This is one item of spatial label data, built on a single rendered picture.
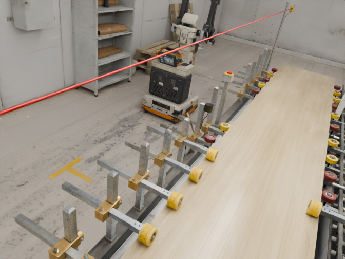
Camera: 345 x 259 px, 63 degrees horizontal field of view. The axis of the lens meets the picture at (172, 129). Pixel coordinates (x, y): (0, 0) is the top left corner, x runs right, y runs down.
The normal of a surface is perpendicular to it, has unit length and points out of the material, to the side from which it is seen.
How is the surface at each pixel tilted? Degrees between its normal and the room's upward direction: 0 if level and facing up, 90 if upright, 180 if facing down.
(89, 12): 90
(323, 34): 90
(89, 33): 90
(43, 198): 0
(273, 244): 0
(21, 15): 90
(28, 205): 0
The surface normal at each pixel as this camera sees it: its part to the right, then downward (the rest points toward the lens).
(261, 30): -0.48, 0.39
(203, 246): 0.14, -0.85
